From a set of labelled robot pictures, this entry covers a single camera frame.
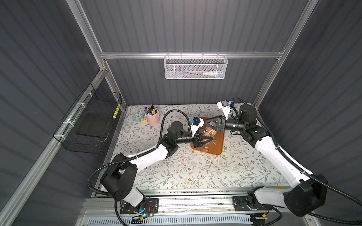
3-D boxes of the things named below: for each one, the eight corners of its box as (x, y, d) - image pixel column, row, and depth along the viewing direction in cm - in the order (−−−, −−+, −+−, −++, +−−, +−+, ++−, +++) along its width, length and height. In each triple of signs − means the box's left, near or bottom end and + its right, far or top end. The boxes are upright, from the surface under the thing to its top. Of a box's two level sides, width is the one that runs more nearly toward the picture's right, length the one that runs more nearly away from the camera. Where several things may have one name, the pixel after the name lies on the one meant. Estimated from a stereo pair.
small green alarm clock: (132, 122, 113) (131, 120, 111) (134, 115, 118) (133, 113, 116) (141, 122, 113) (140, 120, 111) (143, 115, 118) (142, 113, 116)
